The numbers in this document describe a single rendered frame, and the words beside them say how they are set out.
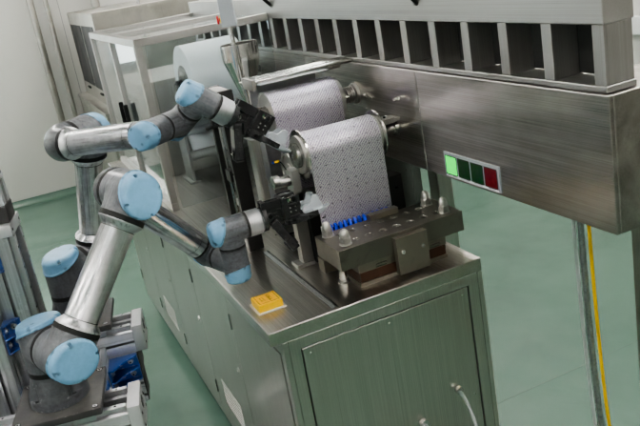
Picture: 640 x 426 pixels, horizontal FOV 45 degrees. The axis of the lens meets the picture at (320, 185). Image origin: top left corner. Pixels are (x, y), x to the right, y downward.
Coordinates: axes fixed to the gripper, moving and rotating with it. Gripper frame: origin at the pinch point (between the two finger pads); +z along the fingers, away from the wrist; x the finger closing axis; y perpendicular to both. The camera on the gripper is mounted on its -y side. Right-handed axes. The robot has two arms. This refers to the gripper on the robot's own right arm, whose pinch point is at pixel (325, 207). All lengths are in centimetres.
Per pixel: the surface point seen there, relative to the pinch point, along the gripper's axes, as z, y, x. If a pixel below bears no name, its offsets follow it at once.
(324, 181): 1.0, 7.6, -0.2
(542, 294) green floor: 141, -110, 87
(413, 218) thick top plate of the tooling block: 20.6, -6.3, -14.5
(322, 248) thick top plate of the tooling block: -6.5, -8.6, -8.5
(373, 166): 17.5, 7.7, -0.2
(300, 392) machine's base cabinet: -27, -38, -26
